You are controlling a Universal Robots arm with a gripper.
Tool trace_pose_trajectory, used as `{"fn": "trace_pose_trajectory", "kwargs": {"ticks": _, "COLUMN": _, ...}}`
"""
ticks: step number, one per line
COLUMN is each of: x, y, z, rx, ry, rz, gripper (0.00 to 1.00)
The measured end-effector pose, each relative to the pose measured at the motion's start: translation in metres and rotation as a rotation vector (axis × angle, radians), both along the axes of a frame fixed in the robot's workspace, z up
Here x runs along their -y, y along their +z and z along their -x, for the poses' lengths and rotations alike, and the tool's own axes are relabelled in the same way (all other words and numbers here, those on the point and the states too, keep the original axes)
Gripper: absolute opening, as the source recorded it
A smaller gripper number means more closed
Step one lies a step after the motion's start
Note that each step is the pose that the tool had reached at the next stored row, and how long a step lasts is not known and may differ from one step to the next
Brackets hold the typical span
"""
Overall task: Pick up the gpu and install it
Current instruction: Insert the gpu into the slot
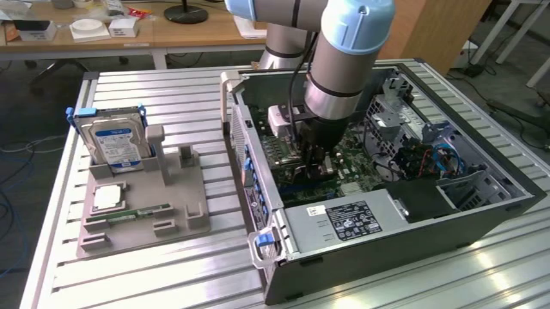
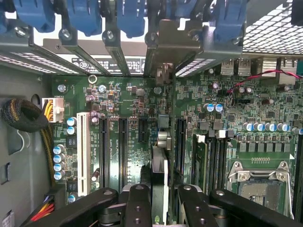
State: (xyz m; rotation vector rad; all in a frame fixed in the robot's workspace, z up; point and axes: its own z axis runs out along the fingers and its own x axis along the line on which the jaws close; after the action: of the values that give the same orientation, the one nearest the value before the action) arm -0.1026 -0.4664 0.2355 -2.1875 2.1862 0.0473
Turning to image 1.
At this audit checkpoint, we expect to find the grey power supply unit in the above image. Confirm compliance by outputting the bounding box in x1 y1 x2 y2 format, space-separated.
284 189 414 255

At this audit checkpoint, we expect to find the white table frame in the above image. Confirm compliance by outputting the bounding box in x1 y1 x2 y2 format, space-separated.
471 0 550 88

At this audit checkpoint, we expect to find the white paper stack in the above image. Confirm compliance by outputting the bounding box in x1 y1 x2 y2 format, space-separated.
233 14 269 39

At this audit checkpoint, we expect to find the blue card retainer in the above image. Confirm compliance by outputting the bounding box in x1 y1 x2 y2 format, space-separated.
242 144 272 221

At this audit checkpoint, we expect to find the white box with red dot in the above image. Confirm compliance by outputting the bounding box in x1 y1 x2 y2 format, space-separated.
457 40 481 70

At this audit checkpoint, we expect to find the silver CPU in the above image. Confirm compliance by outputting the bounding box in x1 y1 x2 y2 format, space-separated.
93 185 125 210

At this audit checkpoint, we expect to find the white box with black top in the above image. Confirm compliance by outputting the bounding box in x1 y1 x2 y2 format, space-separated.
11 19 59 42

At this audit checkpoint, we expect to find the wooden desk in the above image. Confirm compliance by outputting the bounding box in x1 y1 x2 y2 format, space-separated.
0 0 270 70

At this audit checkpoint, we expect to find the black stand base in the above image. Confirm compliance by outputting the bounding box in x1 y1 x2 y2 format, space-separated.
485 98 550 129

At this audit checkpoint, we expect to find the green motherboard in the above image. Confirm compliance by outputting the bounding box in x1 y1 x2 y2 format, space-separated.
253 109 390 209

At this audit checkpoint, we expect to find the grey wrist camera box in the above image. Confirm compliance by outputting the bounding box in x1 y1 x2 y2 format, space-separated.
268 104 312 142

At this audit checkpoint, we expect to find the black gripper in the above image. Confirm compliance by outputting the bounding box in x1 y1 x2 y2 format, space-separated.
296 117 349 178

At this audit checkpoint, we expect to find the wooden cabinet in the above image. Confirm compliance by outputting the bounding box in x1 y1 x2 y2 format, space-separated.
378 0 495 75

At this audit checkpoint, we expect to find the green loose RAM stick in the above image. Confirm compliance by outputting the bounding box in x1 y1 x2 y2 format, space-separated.
86 202 172 226

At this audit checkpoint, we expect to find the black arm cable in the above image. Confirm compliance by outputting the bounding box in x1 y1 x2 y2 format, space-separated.
288 30 322 136

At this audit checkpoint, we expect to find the black chair base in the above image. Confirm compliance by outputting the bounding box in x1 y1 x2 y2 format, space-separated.
26 56 130 96

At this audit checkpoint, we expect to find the grey parts rack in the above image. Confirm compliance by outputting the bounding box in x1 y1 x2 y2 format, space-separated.
77 124 212 260

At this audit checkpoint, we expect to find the hard disk in blue carrier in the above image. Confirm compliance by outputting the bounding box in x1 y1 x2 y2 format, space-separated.
65 103 150 174

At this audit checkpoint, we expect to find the green graphics card with fan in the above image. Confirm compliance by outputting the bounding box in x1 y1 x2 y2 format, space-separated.
273 151 341 192

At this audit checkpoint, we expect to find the red packet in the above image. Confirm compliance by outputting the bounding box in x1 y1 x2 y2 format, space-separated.
127 8 156 21

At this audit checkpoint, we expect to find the white box with round dish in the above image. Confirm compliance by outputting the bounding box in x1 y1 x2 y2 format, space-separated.
69 18 113 43

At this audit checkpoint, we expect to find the blue wire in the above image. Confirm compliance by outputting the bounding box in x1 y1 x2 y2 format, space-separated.
432 143 468 178

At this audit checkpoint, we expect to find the black open PC case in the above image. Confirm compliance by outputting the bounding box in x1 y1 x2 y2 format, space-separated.
220 62 549 306

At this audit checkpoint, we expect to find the black power cable bundle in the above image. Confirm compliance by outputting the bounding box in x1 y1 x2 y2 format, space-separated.
389 146 432 181

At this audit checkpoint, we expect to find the black round lamp base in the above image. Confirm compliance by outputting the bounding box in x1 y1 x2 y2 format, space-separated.
164 0 212 25

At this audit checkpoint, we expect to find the orange box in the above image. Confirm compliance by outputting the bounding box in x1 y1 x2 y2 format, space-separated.
0 24 21 46

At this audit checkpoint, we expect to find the silver chipset heatsink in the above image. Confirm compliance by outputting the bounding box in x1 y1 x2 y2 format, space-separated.
340 182 366 196

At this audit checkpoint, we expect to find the grey metal bracket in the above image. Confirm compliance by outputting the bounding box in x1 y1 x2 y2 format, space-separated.
436 167 492 212

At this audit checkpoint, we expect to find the white labelled box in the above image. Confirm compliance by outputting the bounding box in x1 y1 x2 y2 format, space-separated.
107 17 142 39

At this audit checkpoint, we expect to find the metal disk bay cage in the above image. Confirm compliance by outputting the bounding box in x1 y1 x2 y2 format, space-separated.
365 67 453 155

